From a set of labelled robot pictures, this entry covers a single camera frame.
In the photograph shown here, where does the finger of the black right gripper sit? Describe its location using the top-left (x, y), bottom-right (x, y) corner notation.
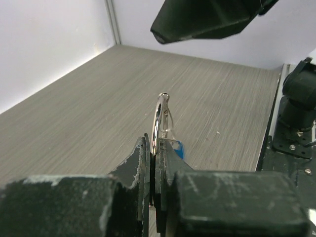
top-left (150, 0), bottom-right (276, 44)

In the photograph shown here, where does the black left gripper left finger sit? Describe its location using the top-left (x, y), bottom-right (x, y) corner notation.
top-left (0, 135), bottom-right (151, 237)

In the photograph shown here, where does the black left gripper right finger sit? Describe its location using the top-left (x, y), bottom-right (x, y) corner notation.
top-left (154, 139), bottom-right (310, 237)

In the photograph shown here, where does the aluminium corner frame post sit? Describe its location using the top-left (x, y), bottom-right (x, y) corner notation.
top-left (104, 0), bottom-right (122, 45)

